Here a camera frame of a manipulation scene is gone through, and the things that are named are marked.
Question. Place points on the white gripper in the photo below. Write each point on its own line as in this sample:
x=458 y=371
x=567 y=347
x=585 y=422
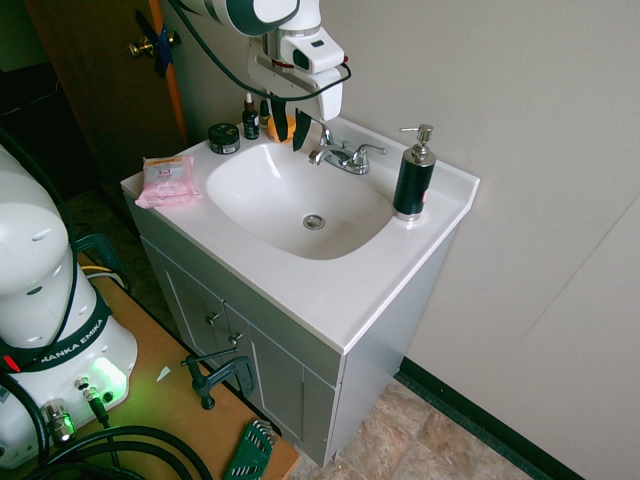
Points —
x=295 y=90

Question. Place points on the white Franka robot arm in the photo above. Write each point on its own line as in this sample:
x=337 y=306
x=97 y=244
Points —
x=35 y=260

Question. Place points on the orange yellow jar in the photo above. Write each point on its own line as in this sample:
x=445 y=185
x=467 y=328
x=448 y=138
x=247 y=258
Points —
x=273 y=131

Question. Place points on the small dark dropper bottle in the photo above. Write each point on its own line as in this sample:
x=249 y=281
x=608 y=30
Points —
x=264 y=119

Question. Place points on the tall dark dropper bottle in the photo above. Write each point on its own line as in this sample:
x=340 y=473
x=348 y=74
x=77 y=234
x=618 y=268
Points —
x=250 y=122

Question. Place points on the chrome sink faucet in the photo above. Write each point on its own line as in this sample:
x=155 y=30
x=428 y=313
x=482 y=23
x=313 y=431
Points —
x=345 y=157

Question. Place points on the black round jar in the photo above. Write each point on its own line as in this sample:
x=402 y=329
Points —
x=224 y=140

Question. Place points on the chrome sink drain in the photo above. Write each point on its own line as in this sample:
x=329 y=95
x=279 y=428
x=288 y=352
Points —
x=314 y=221

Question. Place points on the pink wipes pack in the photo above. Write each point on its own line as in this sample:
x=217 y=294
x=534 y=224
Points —
x=167 y=182

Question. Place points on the black chrome soap dispenser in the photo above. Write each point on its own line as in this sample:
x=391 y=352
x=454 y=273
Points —
x=412 y=185

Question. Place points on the blue tape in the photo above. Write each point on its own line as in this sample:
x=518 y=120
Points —
x=162 y=50

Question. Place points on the white sink vanity top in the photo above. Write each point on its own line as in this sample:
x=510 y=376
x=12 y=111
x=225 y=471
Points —
x=300 y=280

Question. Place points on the brass door knob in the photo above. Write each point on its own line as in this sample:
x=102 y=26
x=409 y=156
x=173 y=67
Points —
x=139 y=48

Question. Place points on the brown wooden door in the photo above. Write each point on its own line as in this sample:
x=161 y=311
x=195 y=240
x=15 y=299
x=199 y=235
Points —
x=95 y=100

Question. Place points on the metal cabinet knob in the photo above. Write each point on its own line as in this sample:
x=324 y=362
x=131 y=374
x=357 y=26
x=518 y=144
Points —
x=213 y=318
x=235 y=338

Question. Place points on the teal clamp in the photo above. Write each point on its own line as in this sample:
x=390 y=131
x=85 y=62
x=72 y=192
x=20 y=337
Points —
x=107 y=250

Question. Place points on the grey vanity cabinet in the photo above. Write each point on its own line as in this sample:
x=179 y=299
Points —
x=280 y=360

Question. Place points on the black C clamp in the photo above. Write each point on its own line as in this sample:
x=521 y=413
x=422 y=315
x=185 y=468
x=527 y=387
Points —
x=210 y=382

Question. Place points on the white paper scrap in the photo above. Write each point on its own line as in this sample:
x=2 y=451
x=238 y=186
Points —
x=163 y=374

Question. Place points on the wooden table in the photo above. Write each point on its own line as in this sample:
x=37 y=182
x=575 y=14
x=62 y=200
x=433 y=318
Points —
x=165 y=395

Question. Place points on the green hex key set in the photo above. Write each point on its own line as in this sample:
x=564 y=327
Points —
x=250 y=450

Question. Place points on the black baseboard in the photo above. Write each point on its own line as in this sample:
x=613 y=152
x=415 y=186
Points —
x=490 y=417

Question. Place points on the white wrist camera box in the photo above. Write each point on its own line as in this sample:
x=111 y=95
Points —
x=331 y=100

